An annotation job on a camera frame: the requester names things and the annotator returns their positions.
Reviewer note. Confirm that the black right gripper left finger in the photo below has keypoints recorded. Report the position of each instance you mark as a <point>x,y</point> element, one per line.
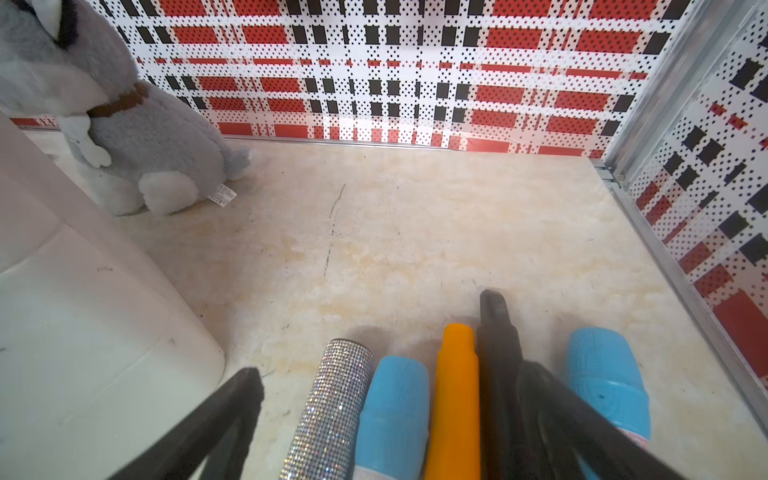
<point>213,440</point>

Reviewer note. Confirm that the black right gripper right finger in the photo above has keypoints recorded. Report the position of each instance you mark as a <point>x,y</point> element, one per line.
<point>562,433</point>

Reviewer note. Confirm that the silver glitter microphone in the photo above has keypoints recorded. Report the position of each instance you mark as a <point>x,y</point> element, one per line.
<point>323,446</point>

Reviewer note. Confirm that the white three-drawer cabinet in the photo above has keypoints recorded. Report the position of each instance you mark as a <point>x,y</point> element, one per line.
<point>100,355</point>

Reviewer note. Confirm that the grey plush toy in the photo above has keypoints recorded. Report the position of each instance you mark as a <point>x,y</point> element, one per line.
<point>136,145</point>

